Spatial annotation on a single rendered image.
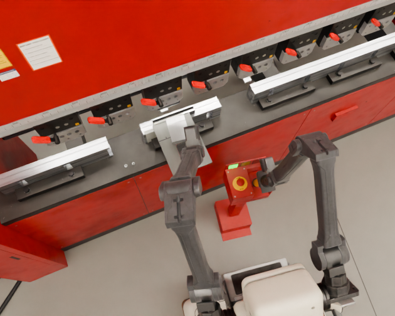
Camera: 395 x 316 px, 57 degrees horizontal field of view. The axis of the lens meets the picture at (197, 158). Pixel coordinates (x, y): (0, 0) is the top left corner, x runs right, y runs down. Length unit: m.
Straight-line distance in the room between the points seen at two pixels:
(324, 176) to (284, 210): 1.49
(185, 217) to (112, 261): 1.65
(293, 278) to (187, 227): 0.39
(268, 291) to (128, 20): 0.86
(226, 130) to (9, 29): 1.10
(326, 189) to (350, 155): 1.75
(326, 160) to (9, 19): 0.91
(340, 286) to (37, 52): 1.14
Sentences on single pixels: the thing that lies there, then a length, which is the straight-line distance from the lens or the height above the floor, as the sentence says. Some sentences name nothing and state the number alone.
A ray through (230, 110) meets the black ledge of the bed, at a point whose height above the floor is 0.87.
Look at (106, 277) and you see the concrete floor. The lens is 2.53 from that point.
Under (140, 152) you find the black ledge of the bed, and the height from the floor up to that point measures 0.88.
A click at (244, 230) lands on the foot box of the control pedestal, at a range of 2.53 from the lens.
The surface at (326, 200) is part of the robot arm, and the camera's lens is 1.20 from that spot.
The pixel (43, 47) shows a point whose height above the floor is 1.68.
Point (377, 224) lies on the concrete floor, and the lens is 2.84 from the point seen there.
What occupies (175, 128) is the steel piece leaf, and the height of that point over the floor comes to 1.00.
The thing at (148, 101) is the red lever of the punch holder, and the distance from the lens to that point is 1.37.
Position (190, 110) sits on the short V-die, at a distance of 1.69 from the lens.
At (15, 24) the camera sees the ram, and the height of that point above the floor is 1.78.
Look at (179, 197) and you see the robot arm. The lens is 0.95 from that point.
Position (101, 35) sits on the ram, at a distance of 1.09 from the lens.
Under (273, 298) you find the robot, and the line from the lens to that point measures 1.12.
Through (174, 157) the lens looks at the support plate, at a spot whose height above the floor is 1.00.
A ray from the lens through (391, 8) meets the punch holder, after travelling 1.84.
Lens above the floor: 2.47
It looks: 68 degrees down
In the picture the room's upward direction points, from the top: 3 degrees clockwise
